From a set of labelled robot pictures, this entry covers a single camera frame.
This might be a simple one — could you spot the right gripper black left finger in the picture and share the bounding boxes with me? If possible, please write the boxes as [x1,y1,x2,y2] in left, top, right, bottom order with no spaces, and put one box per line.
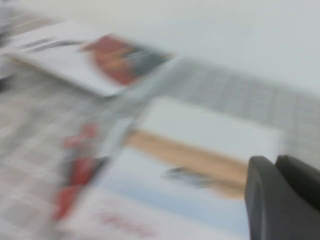
[244,155,320,240]

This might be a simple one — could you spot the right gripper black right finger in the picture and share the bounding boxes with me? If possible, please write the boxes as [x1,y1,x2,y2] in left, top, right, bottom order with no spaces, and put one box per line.
[274,154,320,211]

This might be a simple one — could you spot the red and black marker pen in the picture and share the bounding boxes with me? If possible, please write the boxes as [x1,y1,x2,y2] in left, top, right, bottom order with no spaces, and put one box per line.
[53,122,100,222]

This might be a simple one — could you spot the booklet with desert picture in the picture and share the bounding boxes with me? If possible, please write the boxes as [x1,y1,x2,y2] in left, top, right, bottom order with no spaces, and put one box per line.
[57,96,284,240]

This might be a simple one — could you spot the white marker with black cap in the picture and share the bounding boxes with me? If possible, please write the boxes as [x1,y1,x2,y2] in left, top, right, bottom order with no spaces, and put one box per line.
[93,117,135,183]

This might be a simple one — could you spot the grey checked tablecloth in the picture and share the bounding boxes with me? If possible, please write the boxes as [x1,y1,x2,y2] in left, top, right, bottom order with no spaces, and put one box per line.
[0,14,320,226]

